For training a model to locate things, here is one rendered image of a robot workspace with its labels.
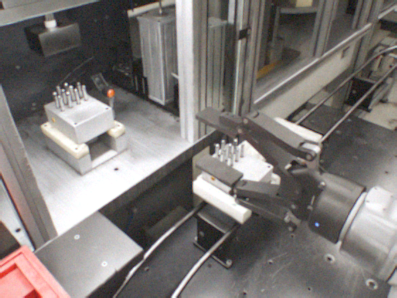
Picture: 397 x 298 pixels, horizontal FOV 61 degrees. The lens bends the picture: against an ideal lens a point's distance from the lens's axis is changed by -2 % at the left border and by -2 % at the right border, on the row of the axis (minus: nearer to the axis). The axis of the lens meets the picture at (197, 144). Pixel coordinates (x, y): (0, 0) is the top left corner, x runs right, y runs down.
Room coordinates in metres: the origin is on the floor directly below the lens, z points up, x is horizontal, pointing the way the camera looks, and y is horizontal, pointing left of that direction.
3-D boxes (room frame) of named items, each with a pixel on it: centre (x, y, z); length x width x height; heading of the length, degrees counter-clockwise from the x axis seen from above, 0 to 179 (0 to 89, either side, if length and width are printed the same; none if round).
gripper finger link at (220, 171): (0.39, -0.03, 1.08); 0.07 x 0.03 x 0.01; 48
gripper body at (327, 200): (0.29, -0.14, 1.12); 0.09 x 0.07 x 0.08; 48
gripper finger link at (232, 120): (0.37, -0.05, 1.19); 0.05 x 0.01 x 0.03; 48
